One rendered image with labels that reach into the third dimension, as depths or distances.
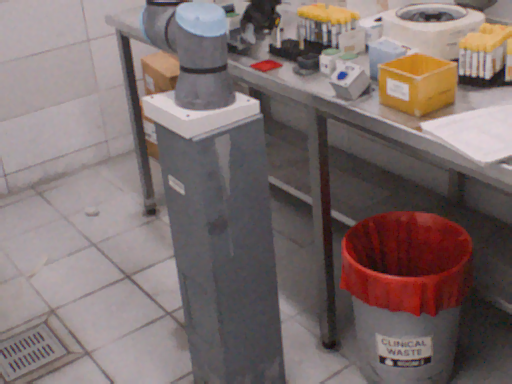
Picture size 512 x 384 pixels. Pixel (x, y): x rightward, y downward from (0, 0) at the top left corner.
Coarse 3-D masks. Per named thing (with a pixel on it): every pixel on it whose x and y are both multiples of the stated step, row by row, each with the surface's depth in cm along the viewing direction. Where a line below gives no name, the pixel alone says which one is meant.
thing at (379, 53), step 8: (376, 48) 190; (384, 48) 187; (392, 48) 187; (400, 48) 186; (376, 56) 191; (384, 56) 188; (392, 56) 185; (400, 56) 186; (376, 64) 192; (376, 72) 193; (376, 80) 192
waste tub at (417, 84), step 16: (384, 64) 177; (400, 64) 181; (416, 64) 184; (432, 64) 179; (448, 64) 175; (384, 80) 176; (400, 80) 172; (416, 80) 167; (432, 80) 170; (448, 80) 173; (384, 96) 178; (400, 96) 173; (416, 96) 169; (432, 96) 172; (448, 96) 175; (416, 112) 171
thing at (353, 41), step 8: (296, 24) 225; (296, 32) 226; (328, 32) 214; (352, 32) 213; (360, 32) 215; (320, 40) 218; (328, 40) 217; (344, 40) 212; (352, 40) 214; (360, 40) 216; (328, 48) 220; (344, 48) 213; (352, 48) 215; (360, 48) 217
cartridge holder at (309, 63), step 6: (312, 54) 208; (300, 60) 205; (306, 60) 203; (312, 60) 203; (318, 60) 204; (294, 66) 206; (300, 66) 205; (306, 66) 203; (312, 66) 204; (318, 66) 205; (300, 72) 203; (306, 72) 203
